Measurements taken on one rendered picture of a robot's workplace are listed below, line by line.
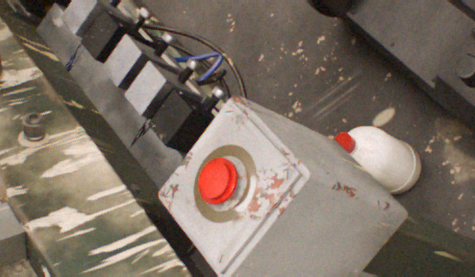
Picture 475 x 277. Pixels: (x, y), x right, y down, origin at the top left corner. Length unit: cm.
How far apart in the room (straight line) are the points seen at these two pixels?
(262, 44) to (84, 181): 109
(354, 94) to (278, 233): 114
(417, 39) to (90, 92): 62
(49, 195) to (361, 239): 35
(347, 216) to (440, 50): 81
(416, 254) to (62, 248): 36
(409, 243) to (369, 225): 14
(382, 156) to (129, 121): 61
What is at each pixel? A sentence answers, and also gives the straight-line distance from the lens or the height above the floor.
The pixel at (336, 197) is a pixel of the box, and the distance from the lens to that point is 83.
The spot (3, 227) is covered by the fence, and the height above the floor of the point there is 92.
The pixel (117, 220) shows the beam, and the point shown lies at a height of 84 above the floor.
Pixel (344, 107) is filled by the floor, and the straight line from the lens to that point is 193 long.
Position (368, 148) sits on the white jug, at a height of 16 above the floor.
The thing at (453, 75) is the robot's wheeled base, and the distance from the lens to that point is 159.
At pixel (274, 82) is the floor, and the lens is 205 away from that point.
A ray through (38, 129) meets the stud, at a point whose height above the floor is 88.
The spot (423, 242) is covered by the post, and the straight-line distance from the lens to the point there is 104.
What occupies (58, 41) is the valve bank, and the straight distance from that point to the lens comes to 136.
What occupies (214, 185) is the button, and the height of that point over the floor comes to 95.
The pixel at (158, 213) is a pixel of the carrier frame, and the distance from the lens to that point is 171.
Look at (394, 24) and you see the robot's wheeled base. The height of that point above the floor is 19.
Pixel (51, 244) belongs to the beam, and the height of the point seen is 90.
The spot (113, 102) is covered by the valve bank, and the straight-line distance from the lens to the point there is 124.
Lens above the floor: 155
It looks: 49 degrees down
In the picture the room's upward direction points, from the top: 68 degrees counter-clockwise
